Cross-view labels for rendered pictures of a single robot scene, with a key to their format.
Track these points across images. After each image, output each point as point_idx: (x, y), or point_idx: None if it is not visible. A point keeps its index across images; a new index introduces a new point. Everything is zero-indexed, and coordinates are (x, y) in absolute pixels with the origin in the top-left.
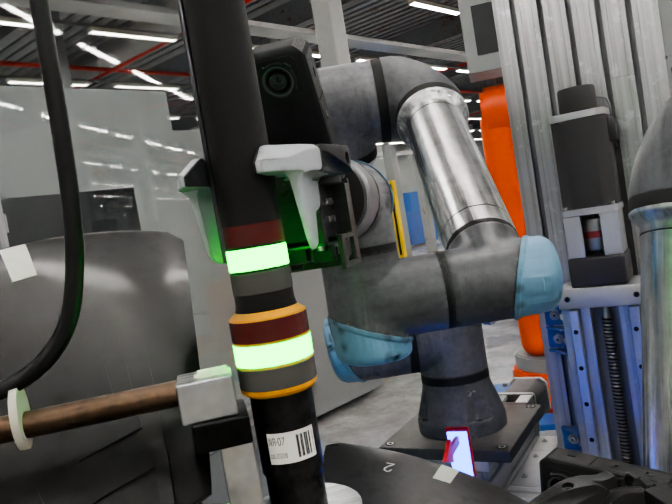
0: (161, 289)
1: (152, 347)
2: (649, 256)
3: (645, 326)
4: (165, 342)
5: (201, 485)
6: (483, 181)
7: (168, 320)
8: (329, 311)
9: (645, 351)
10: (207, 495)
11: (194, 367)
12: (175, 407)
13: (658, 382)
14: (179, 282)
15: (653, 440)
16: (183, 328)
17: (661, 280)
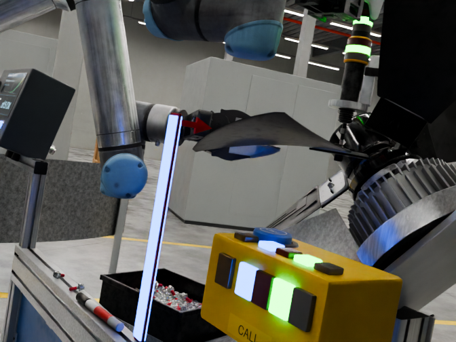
0: (395, 16)
1: (398, 44)
2: (119, 14)
3: (123, 53)
4: (393, 42)
5: (380, 92)
6: None
7: (392, 32)
8: (282, 20)
9: (125, 67)
10: (378, 95)
11: (381, 53)
12: (389, 68)
13: (131, 83)
14: (387, 13)
15: (135, 113)
16: (385, 36)
17: (124, 29)
